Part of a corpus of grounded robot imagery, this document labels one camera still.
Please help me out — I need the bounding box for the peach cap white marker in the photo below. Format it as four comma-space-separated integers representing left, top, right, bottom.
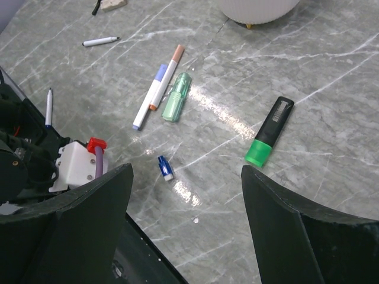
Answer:
149, 44, 185, 111

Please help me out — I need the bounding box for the white blue tip pen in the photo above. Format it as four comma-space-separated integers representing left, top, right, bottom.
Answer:
45, 88, 53, 128

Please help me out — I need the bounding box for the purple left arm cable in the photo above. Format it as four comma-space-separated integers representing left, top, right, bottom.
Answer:
94, 147, 105, 180

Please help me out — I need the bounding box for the green black highlighter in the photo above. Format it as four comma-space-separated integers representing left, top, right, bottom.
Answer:
245, 96, 294, 167

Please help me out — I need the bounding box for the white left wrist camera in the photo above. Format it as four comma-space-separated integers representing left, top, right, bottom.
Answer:
49, 137, 108, 193

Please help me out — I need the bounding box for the black base bar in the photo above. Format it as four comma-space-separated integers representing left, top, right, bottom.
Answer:
108, 214, 188, 283

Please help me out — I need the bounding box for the blue cap white marker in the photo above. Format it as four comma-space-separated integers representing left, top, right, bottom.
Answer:
132, 64, 168, 130

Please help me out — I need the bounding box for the mint green correction tape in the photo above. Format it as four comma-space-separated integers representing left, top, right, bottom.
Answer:
162, 72, 192, 122

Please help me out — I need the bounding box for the beige eraser block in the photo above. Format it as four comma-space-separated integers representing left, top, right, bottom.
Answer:
100, 0, 127, 12

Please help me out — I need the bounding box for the white black tip pen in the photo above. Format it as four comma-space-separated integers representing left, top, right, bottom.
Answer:
82, 37, 121, 47

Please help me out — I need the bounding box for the white round desk organizer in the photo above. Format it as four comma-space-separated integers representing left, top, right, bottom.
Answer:
217, 0, 300, 26

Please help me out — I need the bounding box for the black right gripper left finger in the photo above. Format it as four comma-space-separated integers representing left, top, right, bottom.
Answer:
1, 164, 133, 283

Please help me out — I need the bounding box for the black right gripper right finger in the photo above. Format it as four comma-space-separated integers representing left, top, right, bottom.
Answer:
241, 165, 378, 283

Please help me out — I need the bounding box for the small blue eraser cap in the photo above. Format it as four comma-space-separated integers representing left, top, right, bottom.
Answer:
158, 156, 174, 182

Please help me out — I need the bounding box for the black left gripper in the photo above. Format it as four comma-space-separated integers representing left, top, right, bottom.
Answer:
1, 82, 70, 204

